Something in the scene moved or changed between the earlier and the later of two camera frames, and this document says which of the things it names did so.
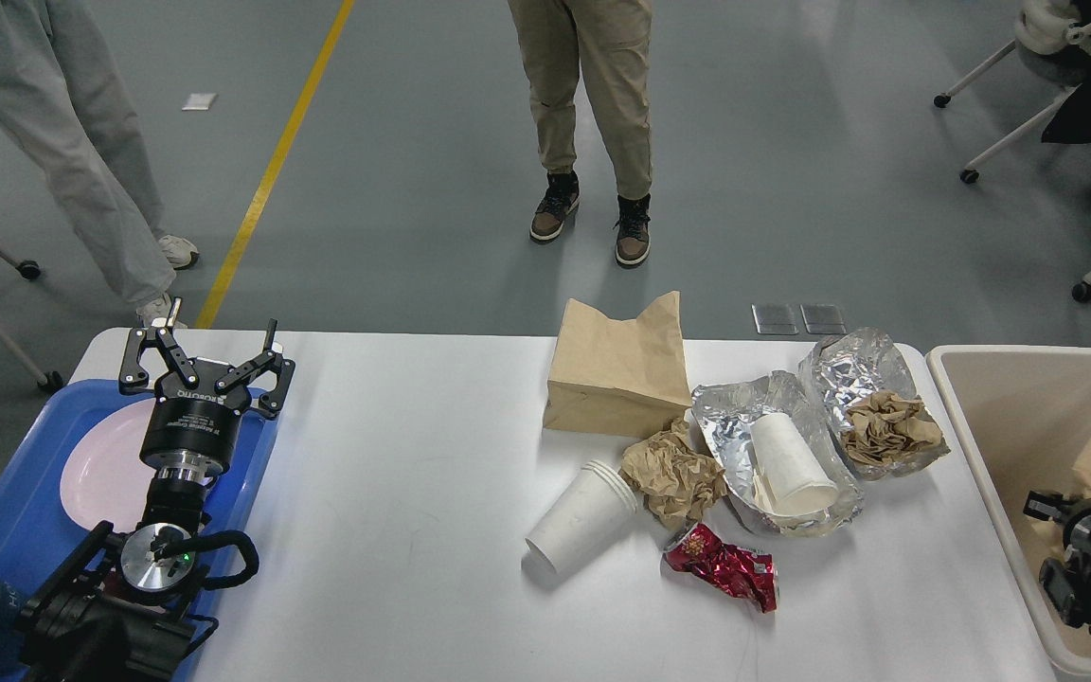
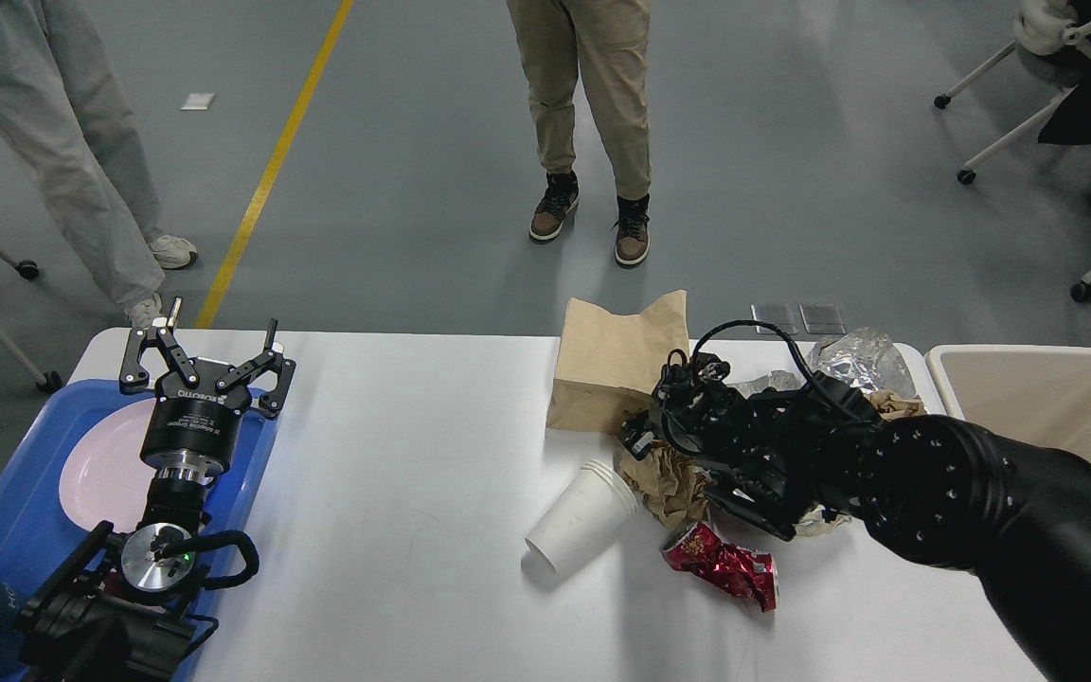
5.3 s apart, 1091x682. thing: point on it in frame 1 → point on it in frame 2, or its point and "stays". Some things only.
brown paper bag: (627, 378) stays
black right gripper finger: (1050, 507) → (699, 414)
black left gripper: (194, 428) stays
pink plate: (103, 477) stays
